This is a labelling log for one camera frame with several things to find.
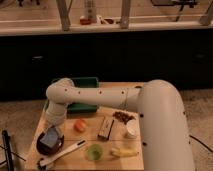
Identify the white cup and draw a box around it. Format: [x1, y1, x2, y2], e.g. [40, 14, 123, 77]
[125, 120, 137, 139]

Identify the yellow banana toy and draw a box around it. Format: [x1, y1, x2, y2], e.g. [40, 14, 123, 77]
[111, 148, 138, 157]

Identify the green cup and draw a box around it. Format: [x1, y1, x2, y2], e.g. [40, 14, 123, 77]
[86, 144, 103, 161]

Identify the brown wooden block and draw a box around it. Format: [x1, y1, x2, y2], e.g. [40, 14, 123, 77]
[98, 117, 114, 140]

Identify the green dish rack tray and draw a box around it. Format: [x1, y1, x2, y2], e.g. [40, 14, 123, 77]
[46, 77, 99, 116]

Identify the orange fruit toy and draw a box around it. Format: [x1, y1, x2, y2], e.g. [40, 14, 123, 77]
[73, 119, 87, 132]

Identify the black stand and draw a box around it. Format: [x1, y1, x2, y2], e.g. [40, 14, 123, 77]
[2, 130, 14, 171]

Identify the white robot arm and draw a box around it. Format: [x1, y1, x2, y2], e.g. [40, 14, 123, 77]
[46, 79, 195, 171]

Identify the red bowl on shelf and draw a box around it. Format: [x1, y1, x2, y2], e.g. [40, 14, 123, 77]
[79, 16, 92, 25]

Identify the dark purple bowl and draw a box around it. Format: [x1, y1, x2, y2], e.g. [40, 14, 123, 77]
[36, 132, 64, 156]

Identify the blue sponge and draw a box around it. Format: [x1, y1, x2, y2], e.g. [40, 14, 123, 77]
[40, 127, 59, 148]

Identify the black floor cable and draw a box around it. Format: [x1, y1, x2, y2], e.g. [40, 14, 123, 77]
[189, 134, 213, 154]

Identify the white bottle on shelf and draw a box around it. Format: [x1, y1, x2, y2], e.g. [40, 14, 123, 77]
[84, 0, 97, 23]

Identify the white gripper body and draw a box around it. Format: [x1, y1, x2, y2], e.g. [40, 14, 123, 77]
[45, 116, 66, 131]

